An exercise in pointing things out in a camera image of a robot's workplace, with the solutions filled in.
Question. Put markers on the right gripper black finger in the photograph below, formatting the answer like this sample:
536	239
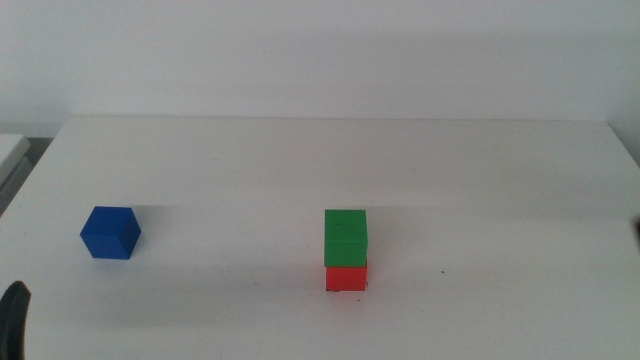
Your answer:
638	231

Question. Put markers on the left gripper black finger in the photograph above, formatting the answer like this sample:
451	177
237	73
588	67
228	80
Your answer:
12	320

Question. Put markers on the blue cube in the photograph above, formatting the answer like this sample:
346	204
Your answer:
110	234

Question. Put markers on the green cube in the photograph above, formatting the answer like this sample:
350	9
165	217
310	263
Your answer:
346	237

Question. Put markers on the red cube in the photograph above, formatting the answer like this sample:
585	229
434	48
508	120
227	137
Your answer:
346	279

